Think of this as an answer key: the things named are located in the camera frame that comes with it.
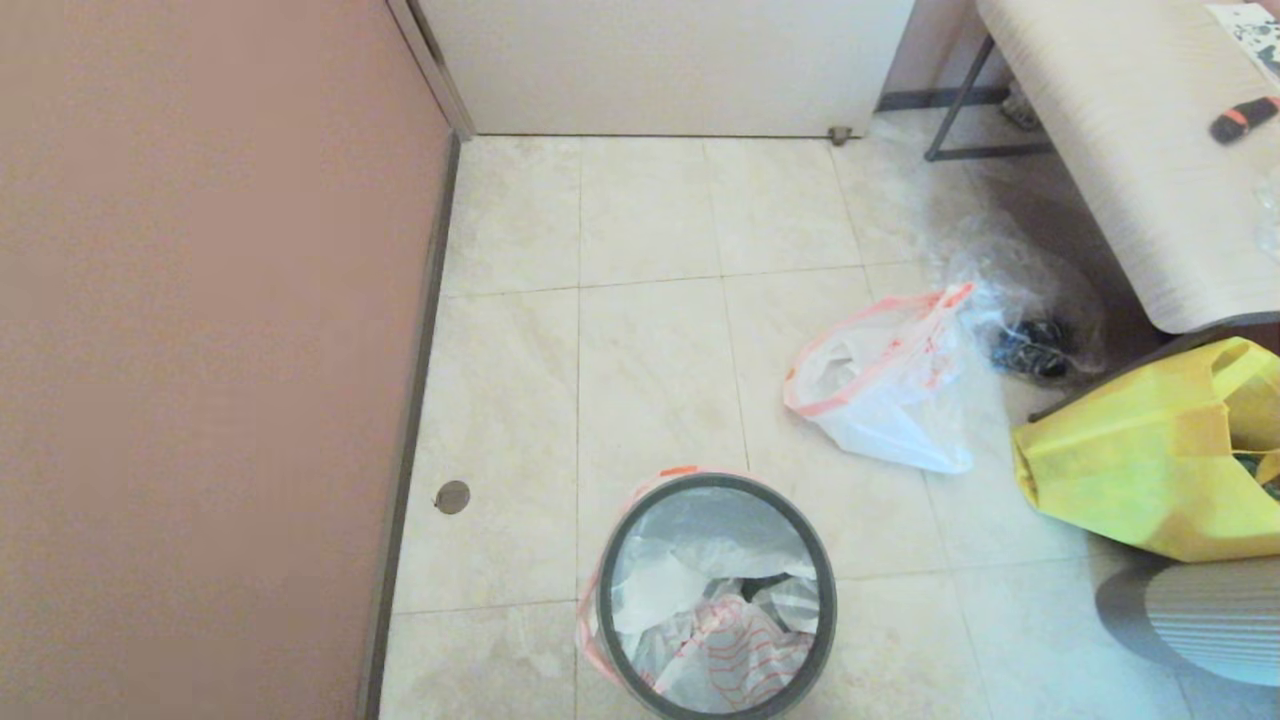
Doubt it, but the beige table with metal legs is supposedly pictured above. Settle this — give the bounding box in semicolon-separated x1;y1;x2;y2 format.
925;0;1280;336

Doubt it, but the red-printed trash bag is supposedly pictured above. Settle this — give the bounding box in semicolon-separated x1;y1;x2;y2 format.
783;282;978;476

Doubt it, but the pink fabric partition panel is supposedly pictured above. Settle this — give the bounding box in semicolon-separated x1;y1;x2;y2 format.
0;0;461;720

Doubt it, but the clear crumpled plastic bag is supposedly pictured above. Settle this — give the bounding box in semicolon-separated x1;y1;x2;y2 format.
925;215;1109;386

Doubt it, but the white printed paper sheet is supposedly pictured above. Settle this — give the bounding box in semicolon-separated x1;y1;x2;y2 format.
1208;0;1280;86

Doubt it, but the yellow fabric tote bag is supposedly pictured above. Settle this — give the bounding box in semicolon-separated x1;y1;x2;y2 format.
1013;337;1280;563

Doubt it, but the white door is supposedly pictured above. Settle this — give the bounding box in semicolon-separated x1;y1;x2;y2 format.
390;0;916;141

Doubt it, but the small white grey object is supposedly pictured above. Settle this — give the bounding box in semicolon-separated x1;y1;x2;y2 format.
1003;80;1046;131

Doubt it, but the black orange marker pen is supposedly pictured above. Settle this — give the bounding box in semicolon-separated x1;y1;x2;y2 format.
1209;96;1280;145

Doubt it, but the white red-printed plastic bag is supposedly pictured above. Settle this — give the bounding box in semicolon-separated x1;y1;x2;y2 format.
575;464;839;720

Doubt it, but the grey bin rim ring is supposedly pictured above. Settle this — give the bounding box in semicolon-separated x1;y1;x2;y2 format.
596;472;839;720

